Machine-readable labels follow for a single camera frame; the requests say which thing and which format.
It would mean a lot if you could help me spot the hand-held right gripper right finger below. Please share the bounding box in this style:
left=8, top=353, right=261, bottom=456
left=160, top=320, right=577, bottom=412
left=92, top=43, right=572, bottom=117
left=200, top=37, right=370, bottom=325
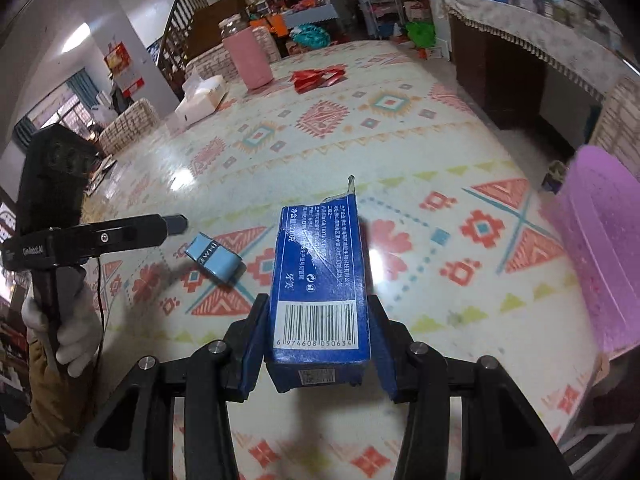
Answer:
left=367, top=296, right=573, bottom=480

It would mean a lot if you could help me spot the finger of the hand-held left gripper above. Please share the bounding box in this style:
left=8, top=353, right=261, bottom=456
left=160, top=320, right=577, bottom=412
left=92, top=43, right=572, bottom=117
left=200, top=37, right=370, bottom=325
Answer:
left=62, top=213, right=188, bottom=263

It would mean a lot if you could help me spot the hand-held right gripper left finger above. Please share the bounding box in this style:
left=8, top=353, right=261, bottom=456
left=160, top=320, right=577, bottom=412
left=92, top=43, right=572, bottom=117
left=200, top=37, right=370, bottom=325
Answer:
left=60, top=294, right=273, bottom=480

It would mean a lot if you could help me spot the dark blue cardboard box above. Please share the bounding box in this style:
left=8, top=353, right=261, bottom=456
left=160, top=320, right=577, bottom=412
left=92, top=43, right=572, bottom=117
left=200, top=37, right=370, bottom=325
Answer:
left=264, top=175, right=372, bottom=395

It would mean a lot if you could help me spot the purple plastic basket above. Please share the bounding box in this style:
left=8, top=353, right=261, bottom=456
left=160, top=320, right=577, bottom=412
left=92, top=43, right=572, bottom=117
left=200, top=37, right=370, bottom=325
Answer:
left=547, top=145, right=640, bottom=361

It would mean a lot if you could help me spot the person's left forearm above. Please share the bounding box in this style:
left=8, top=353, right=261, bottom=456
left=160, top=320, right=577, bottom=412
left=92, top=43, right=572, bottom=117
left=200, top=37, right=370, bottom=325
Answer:
left=10, top=332, right=96, bottom=451

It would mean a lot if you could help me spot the person's left hand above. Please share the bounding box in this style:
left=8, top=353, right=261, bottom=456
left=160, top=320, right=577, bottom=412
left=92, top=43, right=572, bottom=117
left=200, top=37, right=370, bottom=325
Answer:
left=21, top=270, right=103, bottom=378

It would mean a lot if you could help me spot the small light blue box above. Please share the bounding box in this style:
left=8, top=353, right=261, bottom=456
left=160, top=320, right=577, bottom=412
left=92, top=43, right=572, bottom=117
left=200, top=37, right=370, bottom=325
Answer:
left=184, top=232, right=246, bottom=285

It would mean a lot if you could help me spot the white tissue box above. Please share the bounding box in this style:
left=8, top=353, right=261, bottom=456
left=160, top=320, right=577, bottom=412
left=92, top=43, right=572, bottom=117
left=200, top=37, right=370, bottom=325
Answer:
left=167, top=74, right=228, bottom=128

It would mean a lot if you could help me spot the wooden staircase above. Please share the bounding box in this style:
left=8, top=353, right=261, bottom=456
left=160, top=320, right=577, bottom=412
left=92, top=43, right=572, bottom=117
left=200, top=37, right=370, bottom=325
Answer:
left=155, top=0, right=211, bottom=101

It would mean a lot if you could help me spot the pink cylindrical container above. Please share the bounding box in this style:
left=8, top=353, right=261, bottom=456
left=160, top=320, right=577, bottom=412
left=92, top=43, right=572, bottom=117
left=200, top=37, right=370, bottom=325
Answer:
left=220, top=17, right=274, bottom=91

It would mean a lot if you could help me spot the patterned tablecloth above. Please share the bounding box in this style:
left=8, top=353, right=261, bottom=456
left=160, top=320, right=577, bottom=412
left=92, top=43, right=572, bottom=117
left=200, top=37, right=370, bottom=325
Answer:
left=60, top=40, right=608, bottom=480

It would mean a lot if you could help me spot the red crumpled wrapper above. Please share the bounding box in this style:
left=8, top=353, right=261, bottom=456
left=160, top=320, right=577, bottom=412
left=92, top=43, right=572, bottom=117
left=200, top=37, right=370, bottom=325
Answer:
left=291, top=66, right=347, bottom=94

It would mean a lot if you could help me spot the teal patterned bag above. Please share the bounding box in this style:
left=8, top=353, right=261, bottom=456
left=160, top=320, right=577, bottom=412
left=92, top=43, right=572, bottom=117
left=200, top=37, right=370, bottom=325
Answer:
left=292, top=24, right=331, bottom=50

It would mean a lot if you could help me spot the dark wooden cabinet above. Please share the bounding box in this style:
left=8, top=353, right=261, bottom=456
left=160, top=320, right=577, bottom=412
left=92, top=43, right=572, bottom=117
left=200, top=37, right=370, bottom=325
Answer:
left=447, top=12, right=601, bottom=151

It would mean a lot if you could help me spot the green bag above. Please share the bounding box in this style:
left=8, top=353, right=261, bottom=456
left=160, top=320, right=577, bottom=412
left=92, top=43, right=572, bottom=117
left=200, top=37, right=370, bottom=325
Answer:
left=404, top=20, right=436, bottom=50

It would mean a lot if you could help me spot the metal storage rack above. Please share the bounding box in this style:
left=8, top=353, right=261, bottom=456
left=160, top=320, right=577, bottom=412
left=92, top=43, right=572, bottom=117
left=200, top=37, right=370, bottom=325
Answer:
left=357, top=0, right=406, bottom=41

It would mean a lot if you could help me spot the grey lace cloth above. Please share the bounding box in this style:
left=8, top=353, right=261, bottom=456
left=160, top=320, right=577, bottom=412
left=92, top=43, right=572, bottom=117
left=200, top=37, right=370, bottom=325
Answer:
left=440, top=0, right=626, bottom=98

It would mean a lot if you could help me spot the black cable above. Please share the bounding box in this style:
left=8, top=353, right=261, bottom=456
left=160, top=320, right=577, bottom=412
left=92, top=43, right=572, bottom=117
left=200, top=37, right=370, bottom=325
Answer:
left=92, top=255, right=106, bottom=361

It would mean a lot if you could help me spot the red wall calendar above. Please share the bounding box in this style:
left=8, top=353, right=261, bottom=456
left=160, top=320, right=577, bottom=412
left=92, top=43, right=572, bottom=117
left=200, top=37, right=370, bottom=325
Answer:
left=104, top=42, right=146, bottom=98

